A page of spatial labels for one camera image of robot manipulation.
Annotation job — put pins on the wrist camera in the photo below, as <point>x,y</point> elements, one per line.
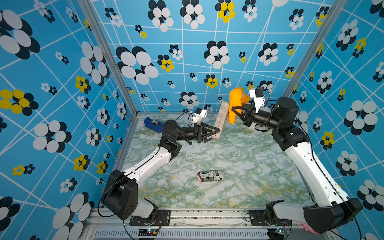
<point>199,115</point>
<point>257,94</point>

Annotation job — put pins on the pink alarm clock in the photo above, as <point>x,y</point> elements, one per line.
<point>307,228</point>

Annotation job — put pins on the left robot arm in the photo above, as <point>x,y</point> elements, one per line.
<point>121,193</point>

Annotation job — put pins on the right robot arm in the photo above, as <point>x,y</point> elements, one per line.
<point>332,206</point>

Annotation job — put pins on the blue tape dispenser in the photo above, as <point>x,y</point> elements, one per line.
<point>154,125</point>

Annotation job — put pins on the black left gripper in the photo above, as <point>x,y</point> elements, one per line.
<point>197,133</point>

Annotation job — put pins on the newspaper print eyeglass case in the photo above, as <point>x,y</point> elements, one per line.
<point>210,176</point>

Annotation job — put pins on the aluminium front rail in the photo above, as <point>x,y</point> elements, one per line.
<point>202,224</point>

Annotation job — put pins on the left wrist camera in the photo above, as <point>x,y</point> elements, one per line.
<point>199,115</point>

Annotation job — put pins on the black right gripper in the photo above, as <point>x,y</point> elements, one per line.
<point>249,117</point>

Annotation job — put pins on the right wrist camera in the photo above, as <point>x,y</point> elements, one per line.
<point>257,94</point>

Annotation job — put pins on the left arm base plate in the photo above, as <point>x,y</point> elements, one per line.
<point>157,218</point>

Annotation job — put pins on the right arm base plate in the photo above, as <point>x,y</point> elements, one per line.
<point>258,219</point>

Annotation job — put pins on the orange microfiber cloth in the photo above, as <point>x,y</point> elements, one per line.
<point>237,98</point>

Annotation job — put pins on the grey rectangular case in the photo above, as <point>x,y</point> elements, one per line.
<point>221,120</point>

